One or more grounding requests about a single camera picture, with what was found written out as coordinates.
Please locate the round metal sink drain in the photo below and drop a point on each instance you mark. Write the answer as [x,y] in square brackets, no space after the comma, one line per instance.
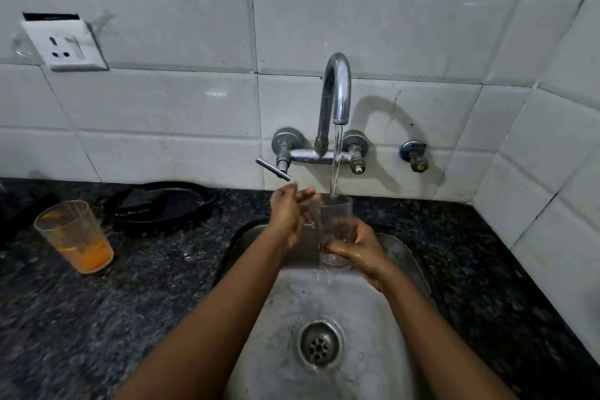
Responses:
[320,345]

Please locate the person's right thumb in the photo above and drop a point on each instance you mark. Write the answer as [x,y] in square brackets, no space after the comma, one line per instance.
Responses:
[352,226]

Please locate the person's left hand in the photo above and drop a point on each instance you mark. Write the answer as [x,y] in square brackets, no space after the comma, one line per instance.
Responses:
[287,217]

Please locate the person's left fingers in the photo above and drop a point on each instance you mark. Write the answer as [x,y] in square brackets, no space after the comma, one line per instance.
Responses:
[300,196]

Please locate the person's right forearm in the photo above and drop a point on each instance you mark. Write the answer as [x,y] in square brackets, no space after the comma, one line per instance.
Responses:
[436,343]

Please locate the brass wall water valve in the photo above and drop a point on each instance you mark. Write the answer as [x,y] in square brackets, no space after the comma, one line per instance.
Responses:
[414,156]

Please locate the white wall power socket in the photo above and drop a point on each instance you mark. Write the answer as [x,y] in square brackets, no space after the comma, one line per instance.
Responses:
[63,46]

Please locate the person's left forearm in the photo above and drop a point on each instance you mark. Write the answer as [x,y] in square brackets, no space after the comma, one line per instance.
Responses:
[206,334]

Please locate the glass with orange residue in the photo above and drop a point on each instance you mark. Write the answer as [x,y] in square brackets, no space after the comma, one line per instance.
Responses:
[77,238]

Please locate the person's right hand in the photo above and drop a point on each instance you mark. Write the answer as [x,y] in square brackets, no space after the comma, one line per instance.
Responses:
[363,252]

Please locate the black oval tray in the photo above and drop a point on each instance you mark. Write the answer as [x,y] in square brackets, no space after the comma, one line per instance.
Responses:
[157,205]

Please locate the stainless steel sink basin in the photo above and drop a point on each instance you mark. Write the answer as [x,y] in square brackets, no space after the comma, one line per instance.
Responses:
[323,329]

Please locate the chrome wall-mounted sink faucet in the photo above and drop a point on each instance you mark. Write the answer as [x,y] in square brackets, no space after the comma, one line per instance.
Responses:
[323,128]

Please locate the clear drinking glass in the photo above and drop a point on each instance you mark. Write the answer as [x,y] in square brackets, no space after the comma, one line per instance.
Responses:
[334,231]

